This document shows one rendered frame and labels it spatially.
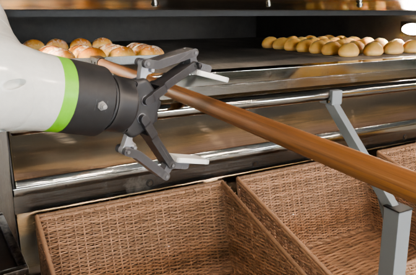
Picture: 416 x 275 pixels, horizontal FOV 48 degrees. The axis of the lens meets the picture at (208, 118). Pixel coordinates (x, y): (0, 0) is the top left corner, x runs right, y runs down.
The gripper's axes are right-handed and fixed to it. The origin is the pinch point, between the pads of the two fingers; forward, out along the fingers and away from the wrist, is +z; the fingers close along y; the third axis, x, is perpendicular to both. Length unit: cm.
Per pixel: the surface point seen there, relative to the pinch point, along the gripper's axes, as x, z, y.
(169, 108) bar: -16.9, 6.1, 0.9
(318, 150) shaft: 23.8, -4.8, -0.9
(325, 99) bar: -6.7, 44.0, -8.4
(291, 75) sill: -38, 71, -14
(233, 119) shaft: 5.0, 0.5, -1.0
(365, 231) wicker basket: -17, 108, 33
